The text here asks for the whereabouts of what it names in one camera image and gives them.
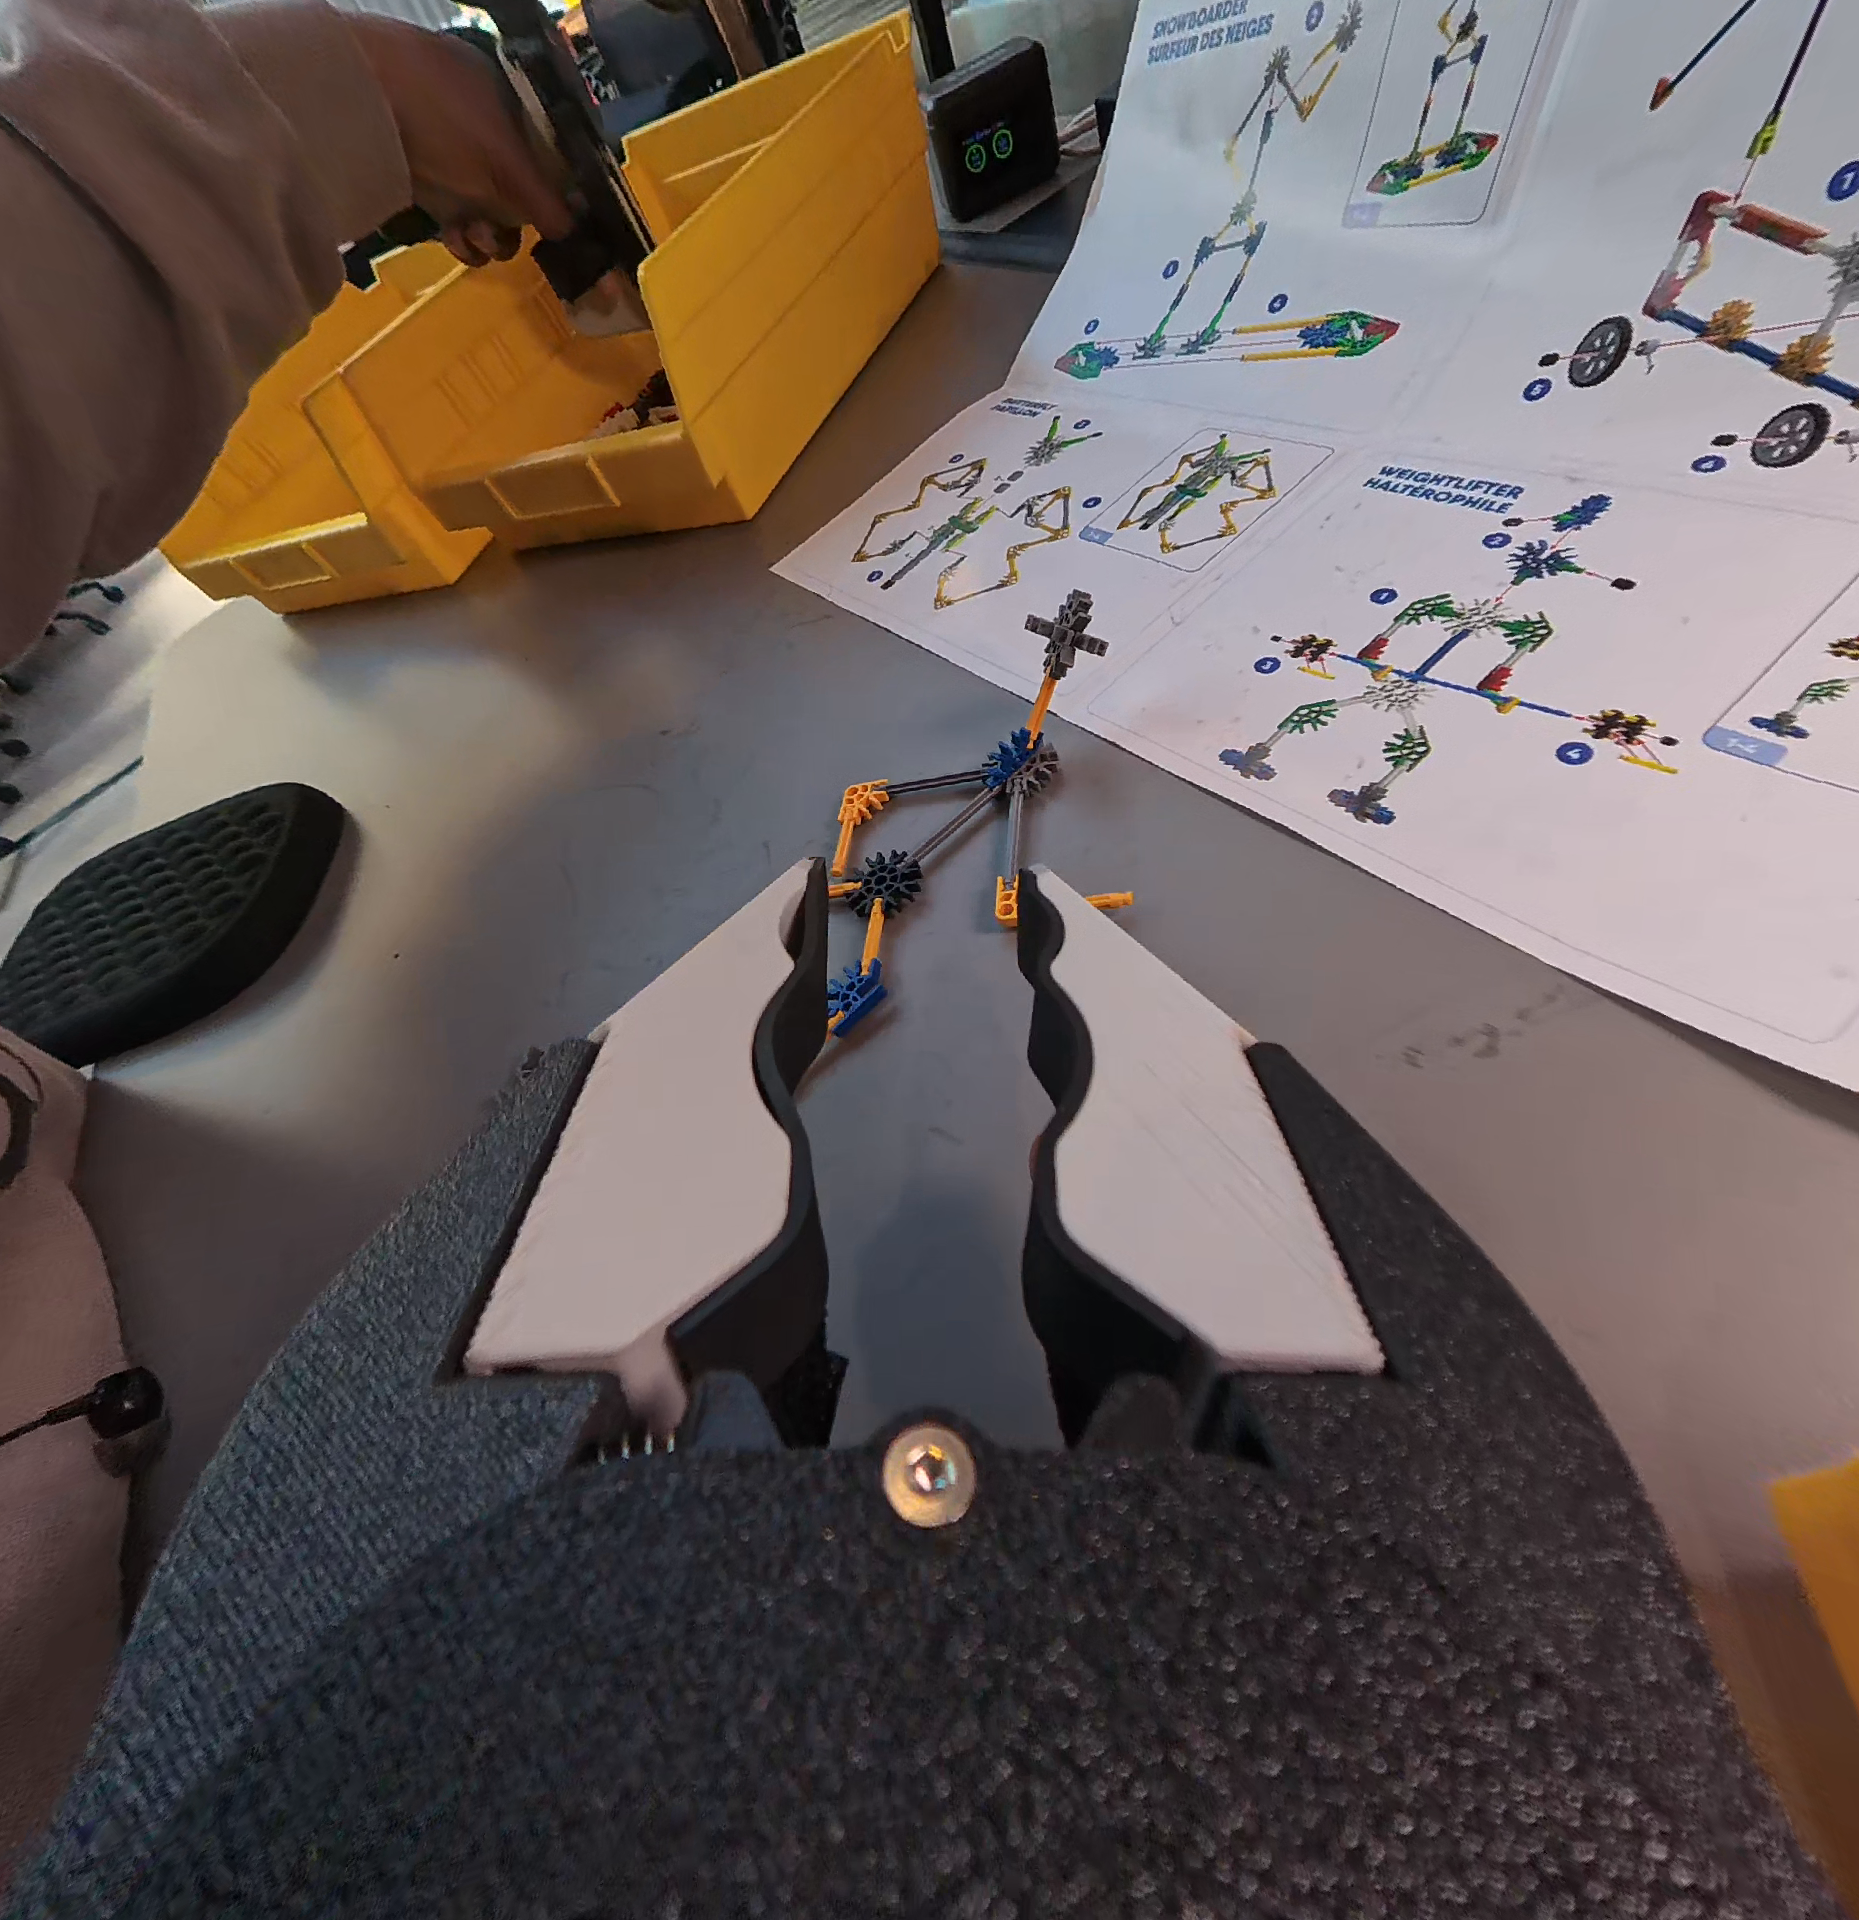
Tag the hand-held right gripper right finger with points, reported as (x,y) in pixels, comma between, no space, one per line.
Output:
(1201,1199)

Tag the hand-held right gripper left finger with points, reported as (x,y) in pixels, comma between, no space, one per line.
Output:
(659,1187)

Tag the pile of colourful toy pieces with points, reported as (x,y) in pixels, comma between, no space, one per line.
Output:
(635,406)

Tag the yellow plastic crate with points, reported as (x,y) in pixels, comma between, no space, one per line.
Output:
(300,510)
(809,271)

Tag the multicolour rod and connector assembly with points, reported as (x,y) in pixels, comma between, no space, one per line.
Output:
(884,884)

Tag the grey connector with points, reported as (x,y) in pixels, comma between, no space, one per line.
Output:
(1068,626)

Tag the yellow plastic bin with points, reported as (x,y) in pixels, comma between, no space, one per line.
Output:
(1837,1651)

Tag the person's left hand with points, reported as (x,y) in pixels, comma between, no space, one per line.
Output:
(464,136)

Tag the small black display device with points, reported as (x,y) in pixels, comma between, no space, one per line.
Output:
(989,136)

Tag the black chair armrest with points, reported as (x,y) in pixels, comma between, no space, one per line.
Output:
(165,914)

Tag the person's torso in beige sweater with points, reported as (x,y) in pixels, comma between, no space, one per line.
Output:
(30,1350)

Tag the white toy instruction sheet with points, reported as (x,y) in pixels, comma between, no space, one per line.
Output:
(1471,600)

